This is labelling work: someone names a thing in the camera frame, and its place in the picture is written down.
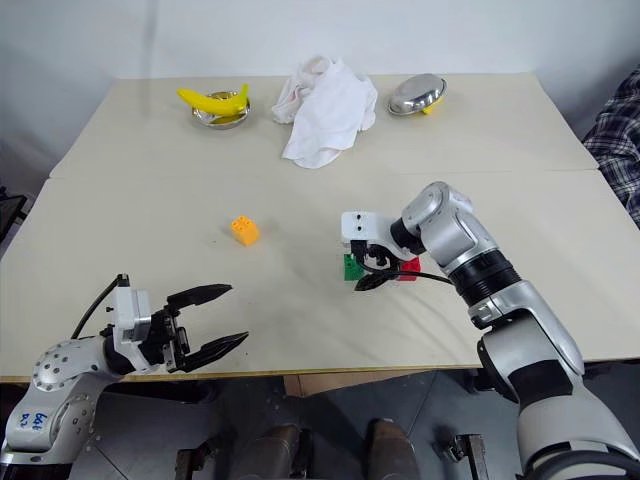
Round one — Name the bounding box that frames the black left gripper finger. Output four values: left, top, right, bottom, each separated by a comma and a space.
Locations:
166, 283, 234, 314
181, 330, 251, 373

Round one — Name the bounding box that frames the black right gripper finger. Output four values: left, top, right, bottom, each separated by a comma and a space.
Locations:
353, 271, 402, 293

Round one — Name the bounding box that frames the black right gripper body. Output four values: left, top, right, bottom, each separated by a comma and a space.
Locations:
349, 240, 397, 275

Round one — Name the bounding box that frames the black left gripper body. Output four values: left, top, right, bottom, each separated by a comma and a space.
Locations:
146, 304, 193, 374

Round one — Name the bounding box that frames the green toy brick cube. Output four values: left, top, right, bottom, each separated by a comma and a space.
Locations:
342, 251, 367, 283

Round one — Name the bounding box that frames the red toy brick cube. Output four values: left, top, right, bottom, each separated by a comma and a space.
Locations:
396, 255, 423, 283

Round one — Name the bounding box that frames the orange toy brick cube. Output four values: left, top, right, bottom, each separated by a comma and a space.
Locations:
229, 214, 260, 248

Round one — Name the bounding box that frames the brown board under table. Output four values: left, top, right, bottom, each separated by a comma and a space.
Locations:
283, 370, 482, 399

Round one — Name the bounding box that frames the dark rounded shape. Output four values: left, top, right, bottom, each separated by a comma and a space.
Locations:
366, 418, 420, 480
248, 423, 302, 480

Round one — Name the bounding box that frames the white crumpled cloth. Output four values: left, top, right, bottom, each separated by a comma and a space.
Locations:
270, 55, 379, 170

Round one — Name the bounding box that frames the overturned steel bowl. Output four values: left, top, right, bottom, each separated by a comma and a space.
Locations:
385, 73, 449, 118

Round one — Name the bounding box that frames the steel bowl holding banana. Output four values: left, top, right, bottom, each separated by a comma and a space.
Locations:
189, 90, 252, 131

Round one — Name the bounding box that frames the yellow banana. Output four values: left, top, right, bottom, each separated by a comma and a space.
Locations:
175, 83, 252, 118

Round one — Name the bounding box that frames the black object beside table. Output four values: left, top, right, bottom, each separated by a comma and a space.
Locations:
0, 186, 29, 247

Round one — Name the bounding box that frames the blue plaid fabric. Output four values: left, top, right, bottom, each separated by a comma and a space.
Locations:
581, 66, 640, 227

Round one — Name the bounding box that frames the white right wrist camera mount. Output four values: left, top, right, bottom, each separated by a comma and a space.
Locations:
340, 210, 417, 262

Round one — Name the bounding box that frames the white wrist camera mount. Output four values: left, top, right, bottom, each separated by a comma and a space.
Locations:
106, 284, 154, 374
340, 210, 417, 262

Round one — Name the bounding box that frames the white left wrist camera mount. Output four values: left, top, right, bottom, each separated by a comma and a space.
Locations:
106, 284, 154, 374

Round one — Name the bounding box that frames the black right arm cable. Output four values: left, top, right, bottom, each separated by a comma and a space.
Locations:
398, 269, 458, 289

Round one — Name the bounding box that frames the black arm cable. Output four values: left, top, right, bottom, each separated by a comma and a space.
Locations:
398, 269, 458, 289
69, 273, 132, 342

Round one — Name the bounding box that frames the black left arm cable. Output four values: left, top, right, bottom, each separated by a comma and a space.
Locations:
69, 273, 132, 342

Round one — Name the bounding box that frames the metal bracket under table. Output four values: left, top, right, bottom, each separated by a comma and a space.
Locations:
173, 435, 221, 480
438, 432, 487, 480

